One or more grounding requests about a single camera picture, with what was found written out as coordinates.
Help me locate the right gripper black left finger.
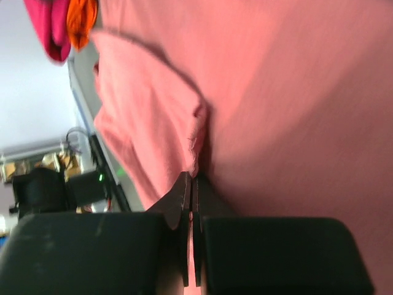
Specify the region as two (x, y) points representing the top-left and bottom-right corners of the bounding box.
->
(1, 172), (192, 294)

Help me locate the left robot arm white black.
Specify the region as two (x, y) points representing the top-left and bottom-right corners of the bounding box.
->
(9, 167), (109, 219)

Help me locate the folded orange t-shirt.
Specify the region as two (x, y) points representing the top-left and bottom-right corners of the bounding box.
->
(66, 0), (99, 51)

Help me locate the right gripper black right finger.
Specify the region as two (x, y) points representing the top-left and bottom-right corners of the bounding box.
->
(192, 176), (375, 294)

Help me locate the folded crimson t-shirt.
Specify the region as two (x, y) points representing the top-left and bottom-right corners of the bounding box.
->
(23, 0), (71, 63)

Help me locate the salmon pink t-shirt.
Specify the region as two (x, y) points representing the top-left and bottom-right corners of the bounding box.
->
(91, 1), (392, 294)

